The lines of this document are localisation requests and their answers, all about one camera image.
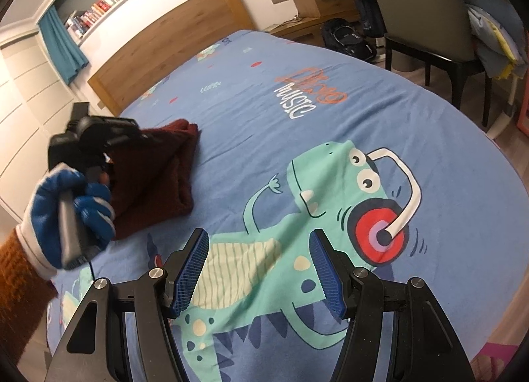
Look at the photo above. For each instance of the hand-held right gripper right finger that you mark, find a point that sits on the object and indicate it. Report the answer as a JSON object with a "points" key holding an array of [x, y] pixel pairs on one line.
{"points": [[326, 270]]}

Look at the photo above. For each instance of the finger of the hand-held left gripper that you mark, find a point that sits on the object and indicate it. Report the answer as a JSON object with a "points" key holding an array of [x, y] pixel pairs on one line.
{"points": [[128, 133]]}

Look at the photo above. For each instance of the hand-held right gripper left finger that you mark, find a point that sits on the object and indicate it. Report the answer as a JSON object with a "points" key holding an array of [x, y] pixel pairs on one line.
{"points": [[190, 266]]}

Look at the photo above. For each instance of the dark red knit sweater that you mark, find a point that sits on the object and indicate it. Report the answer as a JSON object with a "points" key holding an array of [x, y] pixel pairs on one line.
{"points": [[157, 183]]}

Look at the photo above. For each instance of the person's left forearm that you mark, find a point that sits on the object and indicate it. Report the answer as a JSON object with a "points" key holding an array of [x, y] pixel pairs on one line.
{"points": [[18, 295]]}

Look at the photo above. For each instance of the person's left hand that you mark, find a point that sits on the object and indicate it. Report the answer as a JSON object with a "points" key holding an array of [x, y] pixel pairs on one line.
{"points": [[45, 216]]}

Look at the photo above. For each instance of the white wardrobe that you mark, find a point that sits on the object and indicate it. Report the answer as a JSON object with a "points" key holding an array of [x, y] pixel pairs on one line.
{"points": [[24, 109]]}

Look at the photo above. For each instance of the teal curtain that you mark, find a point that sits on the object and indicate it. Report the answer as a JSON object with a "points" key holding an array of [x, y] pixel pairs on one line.
{"points": [[62, 47]]}

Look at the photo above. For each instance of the wooden headboard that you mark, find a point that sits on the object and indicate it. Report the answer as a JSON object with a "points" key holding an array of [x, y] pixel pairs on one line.
{"points": [[165, 43]]}

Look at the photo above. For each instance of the blue dinosaur print bedsheet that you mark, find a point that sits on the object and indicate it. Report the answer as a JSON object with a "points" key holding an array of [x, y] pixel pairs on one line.
{"points": [[256, 125]]}

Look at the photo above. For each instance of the grey waste bin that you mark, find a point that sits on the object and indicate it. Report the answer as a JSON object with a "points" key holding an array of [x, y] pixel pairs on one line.
{"points": [[399, 57]]}

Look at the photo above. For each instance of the black backpack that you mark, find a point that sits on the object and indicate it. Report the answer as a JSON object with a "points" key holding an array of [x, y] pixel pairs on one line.
{"points": [[349, 41]]}

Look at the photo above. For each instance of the dark blue bag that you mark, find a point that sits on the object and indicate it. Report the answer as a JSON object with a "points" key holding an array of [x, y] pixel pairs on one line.
{"points": [[371, 14]]}

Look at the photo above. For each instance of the pile of blue bedding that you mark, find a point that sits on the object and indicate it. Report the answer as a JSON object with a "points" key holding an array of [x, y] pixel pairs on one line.
{"points": [[492, 26]]}

